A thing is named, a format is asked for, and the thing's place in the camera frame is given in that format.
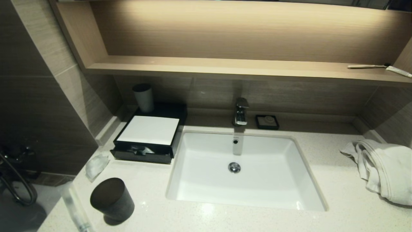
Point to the dark grey cup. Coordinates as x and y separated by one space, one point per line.
112 199

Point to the black lacquer storage box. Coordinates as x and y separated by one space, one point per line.
170 109

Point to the chrome faucet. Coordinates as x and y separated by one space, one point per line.
240 112

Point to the wooden shelf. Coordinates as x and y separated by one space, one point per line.
225 67

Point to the black soap dish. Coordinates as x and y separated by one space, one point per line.
259 124

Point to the chrome drain plug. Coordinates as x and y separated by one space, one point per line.
234 167

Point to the round white soap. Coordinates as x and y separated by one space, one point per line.
268 120

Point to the light grey cup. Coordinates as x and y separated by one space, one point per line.
144 100

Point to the white packet green print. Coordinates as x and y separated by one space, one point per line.
148 150

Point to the flat clear sealed packet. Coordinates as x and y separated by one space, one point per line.
135 150

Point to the white sink basin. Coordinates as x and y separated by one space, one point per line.
273 174

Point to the crumpled clear plastic sachet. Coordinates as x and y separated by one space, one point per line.
96 166

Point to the long clear toothbrush packet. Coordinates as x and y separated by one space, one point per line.
75 207

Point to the white toothbrush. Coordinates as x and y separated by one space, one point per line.
363 66

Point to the white towel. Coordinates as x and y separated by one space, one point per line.
386 167

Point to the white toothpaste tube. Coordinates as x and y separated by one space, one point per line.
399 71

